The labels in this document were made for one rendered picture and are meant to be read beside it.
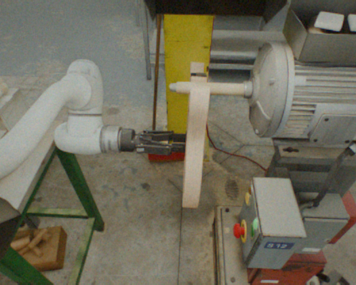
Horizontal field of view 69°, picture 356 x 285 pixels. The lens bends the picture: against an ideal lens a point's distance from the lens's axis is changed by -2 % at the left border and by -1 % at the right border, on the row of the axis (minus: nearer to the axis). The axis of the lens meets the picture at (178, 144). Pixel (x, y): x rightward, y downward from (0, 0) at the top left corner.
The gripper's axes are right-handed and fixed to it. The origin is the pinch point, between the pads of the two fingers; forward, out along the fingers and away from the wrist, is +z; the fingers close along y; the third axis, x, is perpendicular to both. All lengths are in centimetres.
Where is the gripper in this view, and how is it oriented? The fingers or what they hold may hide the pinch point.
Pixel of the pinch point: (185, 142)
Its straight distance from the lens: 83.7
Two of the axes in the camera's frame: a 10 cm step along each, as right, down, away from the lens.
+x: 0.3, -9.1, -4.2
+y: -0.4, 4.2, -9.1
